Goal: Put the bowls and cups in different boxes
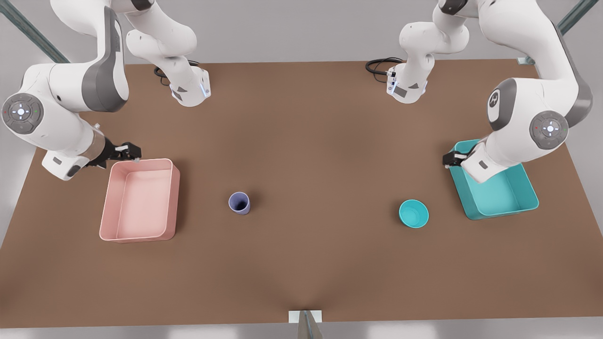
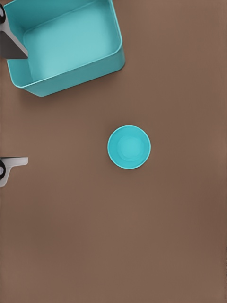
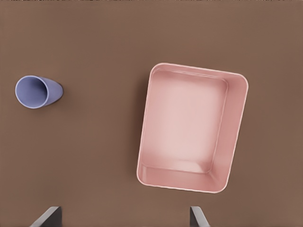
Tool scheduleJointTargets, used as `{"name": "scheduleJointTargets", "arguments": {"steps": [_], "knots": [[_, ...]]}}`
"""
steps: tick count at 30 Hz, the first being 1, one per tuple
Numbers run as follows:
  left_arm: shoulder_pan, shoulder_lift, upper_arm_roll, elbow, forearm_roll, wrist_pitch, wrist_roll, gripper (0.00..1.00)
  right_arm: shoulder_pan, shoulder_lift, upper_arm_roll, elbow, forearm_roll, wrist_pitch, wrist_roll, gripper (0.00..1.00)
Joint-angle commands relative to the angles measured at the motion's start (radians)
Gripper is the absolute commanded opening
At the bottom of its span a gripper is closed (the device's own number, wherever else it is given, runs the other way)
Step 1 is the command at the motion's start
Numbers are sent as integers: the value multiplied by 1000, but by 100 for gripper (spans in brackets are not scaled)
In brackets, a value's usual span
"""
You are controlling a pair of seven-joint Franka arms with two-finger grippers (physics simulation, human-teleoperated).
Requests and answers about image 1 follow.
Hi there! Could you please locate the silver frame post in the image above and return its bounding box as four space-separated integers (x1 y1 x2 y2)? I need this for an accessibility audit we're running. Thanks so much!
517 0 600 66
0 0 70 65
288 310 324 339

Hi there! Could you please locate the purple cup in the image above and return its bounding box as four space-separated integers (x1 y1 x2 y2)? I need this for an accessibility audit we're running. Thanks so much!
228 192 251 216

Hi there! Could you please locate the black cable loop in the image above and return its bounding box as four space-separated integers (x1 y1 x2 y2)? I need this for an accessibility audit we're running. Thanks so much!
365 57 405 84
154 59 200 87

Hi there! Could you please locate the pink rectangular box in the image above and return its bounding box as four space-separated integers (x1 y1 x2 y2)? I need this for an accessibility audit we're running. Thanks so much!
99 158 180 243

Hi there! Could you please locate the teal rectangular box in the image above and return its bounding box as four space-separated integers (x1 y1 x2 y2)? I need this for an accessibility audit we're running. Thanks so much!
448 139 539 221

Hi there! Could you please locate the teal bowl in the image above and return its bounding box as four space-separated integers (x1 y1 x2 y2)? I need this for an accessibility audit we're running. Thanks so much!
399 199 430 229

